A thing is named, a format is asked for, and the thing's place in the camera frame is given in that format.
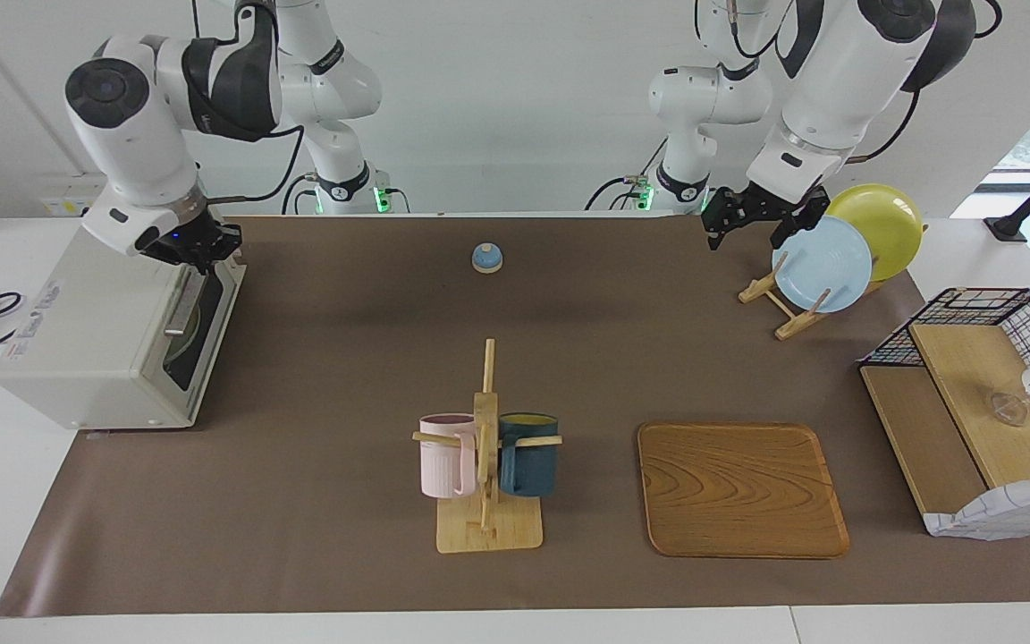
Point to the small clear glass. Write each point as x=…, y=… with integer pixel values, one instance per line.
x=1007, y=408

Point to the yellow plate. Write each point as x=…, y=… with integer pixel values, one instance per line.
x=886, y=224

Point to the glass oven door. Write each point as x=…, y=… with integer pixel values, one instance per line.
x=211, y=349

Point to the light blue plate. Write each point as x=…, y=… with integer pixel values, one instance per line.
x=823, y=264

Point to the small blue bell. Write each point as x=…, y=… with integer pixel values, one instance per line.
x=487, y=258

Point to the wooden plate rack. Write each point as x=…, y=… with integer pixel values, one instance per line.
x=788, y=324

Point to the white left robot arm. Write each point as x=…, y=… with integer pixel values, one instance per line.
x=837, y=89

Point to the white wall box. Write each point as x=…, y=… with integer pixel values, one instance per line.
x=68, y=197

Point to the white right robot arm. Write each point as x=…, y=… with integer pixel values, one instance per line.
x=135, y=134

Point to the pink mug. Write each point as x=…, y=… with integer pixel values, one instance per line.
x=439, y=461

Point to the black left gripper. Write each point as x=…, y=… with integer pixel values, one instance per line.
x=761, y=206

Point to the brown wooden tray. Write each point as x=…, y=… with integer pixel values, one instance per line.
x=738, y=492

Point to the dark blue mug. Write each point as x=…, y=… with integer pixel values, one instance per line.
x=533, y=465

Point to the white checked cloth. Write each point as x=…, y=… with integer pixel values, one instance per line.
x=1016, y=510

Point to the wooden mug rack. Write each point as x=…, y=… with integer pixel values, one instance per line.
x=488, y=532

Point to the brown table mat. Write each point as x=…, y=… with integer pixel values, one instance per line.
x=318, y=501

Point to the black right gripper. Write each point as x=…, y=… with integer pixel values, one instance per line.
x=198, y=237

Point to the white toaster oven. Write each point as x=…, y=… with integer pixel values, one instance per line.
x=95, y=331

